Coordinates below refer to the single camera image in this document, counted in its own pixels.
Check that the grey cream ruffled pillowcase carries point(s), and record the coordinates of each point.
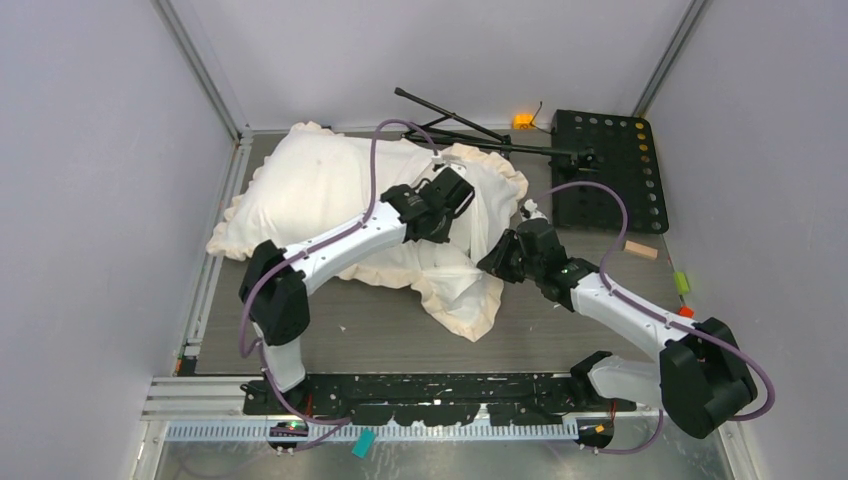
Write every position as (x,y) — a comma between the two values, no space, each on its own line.
(316,179)

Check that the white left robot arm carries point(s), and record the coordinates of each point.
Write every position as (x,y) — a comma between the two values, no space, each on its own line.
(279,281)

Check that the red small block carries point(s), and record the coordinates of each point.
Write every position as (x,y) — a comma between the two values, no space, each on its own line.
(686,311)

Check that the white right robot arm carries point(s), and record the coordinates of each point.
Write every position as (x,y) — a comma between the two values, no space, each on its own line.
(695,373)

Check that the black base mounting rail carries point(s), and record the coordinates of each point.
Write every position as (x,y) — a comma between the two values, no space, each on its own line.
(509,399)

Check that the black perforated metal plate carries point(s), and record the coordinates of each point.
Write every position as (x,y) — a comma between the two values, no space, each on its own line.
(626,162)

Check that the orange round object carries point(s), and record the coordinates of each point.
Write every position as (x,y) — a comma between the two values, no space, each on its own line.
(523,121)

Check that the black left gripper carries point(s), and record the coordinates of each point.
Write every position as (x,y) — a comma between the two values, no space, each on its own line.
(441,234)

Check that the teal tape piece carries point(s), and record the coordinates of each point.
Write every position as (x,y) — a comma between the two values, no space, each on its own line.
(364,443)

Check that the small wooden block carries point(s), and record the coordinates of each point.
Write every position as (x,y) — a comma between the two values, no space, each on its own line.
(640,250)

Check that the black folded tripod stand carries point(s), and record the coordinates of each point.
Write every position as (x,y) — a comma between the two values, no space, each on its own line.
(571,161)

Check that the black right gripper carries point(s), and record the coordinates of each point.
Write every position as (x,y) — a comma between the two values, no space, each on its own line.
(497,262)

